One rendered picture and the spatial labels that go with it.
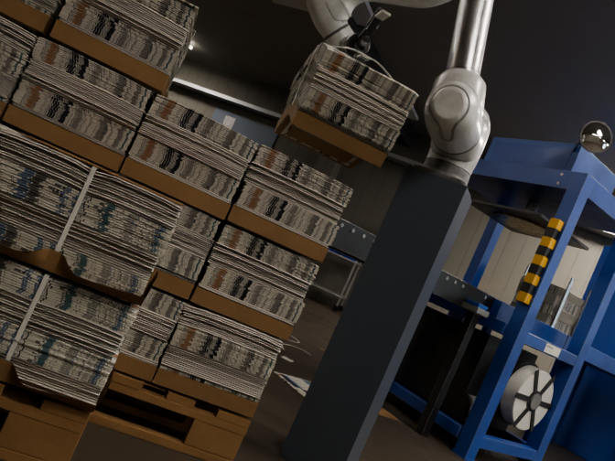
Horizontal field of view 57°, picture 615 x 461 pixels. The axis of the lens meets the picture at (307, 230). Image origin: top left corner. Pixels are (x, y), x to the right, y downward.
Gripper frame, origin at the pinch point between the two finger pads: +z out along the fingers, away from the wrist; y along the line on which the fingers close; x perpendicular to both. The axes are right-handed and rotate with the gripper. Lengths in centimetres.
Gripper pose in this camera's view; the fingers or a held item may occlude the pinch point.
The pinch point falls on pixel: (375, 34)
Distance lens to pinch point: 181.7
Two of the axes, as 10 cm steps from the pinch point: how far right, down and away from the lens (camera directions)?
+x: -8.9, -3.9, -2.4
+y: -4.1, 9.1, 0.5
